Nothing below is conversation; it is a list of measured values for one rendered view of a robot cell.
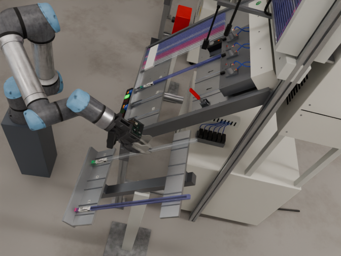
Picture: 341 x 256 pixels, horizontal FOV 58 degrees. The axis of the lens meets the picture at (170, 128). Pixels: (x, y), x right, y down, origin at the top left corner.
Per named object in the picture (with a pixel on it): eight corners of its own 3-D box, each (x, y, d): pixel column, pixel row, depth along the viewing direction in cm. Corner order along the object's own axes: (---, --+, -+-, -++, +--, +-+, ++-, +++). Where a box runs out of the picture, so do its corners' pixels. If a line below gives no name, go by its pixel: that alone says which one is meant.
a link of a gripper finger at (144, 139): (159, 146, 116) (141, 134, 112) (149, 150, 120) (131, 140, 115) (160, 138, 118) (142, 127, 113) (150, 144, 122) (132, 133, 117)
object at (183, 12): (148, 97, 259) (164, 17, 197) (153, 77, 274) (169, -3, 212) (175, 103, 261) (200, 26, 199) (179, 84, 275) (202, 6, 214)
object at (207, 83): (196, 120, 129) (190, 113, 126) (207, 29, 170) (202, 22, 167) (274, 97, 113) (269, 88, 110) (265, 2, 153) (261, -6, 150)
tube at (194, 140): (93, 164, 133) (92, 163, 132) (94, 161, 134) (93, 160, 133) (197, 142, 109) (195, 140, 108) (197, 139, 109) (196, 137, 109)
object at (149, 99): (127, 137, 147) (123, 133, 145) (151, 51, 187) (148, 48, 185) (159, 127, 137) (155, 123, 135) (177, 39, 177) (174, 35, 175)
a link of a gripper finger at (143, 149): (157, 155, 114) (138, 141, 109) (146, 160, 117) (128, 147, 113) (159, 149, 116) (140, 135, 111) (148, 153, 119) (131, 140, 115)
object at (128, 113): (128, 141, 149) (119, 132, 144) (152, 55, 189) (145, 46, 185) (130, 140, 148) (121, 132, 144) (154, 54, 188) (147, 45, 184)
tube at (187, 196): (76, 212, 119) (74, 211, 119) (77, 209, 120) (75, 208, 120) (190, 199, 95) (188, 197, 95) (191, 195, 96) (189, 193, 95)
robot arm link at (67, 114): (52, 100, 112) (58, 101, 103) (80, 91, 117) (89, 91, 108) (59, 120, 114) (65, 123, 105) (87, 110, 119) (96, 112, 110)
